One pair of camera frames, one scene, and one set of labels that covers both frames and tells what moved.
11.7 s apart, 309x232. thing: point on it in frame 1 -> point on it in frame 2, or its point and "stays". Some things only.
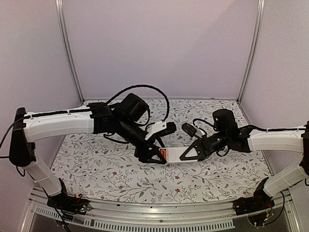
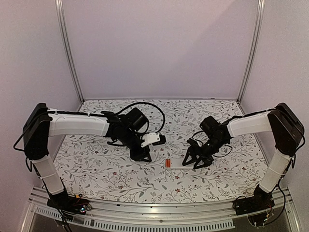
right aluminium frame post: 260,20 stays
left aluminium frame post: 65,48 stays
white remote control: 173,154 -> 177,163
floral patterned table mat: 104,168 stays
